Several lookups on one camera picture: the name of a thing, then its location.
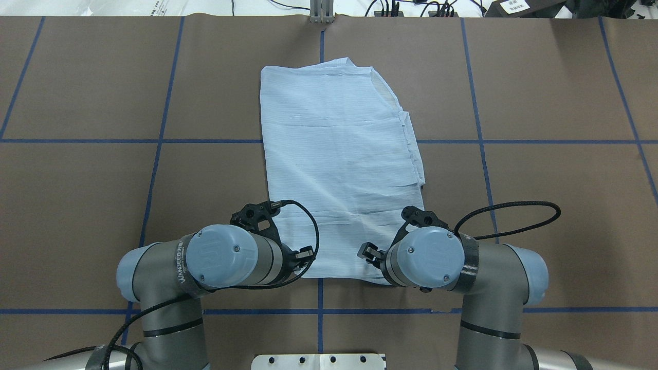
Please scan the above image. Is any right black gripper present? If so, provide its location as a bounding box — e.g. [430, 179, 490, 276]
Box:
[358, 242, 388, 272]

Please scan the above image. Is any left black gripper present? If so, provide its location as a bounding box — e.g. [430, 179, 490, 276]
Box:
[278, 243, 315, 281]

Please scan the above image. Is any light blue button shirt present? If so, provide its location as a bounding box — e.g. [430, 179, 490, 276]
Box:
[260, 57, 426, 284]

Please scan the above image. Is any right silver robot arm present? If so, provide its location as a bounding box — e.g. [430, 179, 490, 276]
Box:
[357, 227, 594, 369]

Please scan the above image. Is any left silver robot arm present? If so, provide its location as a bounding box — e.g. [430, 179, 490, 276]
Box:
[39, 225, 319, 369]

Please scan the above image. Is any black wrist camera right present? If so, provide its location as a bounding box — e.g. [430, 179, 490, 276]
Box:
[390, 206, 452, 247]

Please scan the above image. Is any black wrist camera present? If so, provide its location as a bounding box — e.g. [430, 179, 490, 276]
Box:
[229, 200, 284, 244]
[390, 206, 452, 247]

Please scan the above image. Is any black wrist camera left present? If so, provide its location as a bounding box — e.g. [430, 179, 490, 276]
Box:
[229, 200, 284, 244]

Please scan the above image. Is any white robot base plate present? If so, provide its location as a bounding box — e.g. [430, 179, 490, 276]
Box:
[251, 353, 387, 369]

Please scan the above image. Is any aluminium frame post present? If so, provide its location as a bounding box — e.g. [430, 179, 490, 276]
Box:
[309, 0, 335, 24]

